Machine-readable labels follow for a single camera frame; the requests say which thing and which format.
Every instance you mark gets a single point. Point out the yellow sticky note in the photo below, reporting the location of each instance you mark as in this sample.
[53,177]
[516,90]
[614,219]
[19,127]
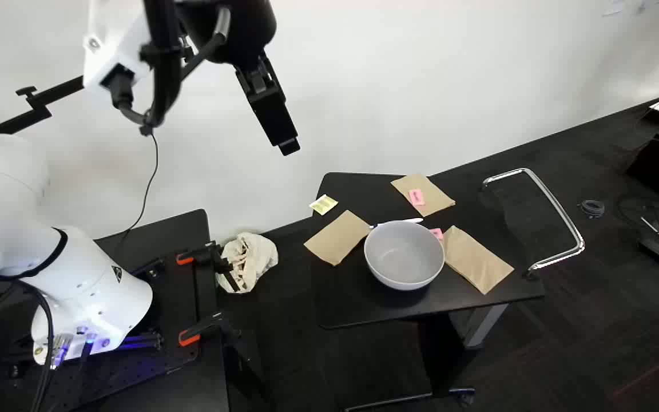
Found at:
[324,204]

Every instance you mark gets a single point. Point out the black perforated robot table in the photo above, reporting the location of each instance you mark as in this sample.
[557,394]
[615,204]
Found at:
[151,371]

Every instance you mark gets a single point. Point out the brown paper sheet far side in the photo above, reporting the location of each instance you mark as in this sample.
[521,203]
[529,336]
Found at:
[474,262]

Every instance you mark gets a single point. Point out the orange handled clamp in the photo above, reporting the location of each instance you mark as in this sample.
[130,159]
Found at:
[215,323]
[209,258]

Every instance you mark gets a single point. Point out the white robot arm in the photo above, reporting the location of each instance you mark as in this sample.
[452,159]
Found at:
[138,53]

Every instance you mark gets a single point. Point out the orange handled clamp upper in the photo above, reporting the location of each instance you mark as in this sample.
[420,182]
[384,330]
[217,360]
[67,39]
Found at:
[209,258]

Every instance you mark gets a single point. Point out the white ceramic bowl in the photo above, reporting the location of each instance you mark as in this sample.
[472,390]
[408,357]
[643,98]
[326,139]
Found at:
[404,256]

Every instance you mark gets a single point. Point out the pink sticky note on paper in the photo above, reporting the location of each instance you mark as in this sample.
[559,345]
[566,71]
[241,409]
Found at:
[416,197]

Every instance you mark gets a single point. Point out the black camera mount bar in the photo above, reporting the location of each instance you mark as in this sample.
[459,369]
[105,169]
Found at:
[37,105]

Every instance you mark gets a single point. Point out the brown paper sheet near wall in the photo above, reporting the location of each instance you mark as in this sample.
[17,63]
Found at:
[337,238]

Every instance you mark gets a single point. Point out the brown paper sheet with pink note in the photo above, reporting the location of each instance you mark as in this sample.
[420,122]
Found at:
[435,197]

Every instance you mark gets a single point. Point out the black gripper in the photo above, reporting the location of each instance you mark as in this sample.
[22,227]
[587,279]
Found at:
[268,105]

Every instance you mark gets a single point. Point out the silver metal frame stand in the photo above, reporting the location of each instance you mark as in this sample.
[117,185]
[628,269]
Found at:
[537,219]

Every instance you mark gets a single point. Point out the black round side table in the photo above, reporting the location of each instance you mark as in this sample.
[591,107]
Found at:
[450,312]

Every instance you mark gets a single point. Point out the orange handled clamp lower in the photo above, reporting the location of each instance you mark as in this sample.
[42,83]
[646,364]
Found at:
[215,323]

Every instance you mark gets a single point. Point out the crumpled white cloth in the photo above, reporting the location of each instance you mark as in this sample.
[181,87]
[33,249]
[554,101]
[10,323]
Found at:
[247,258]

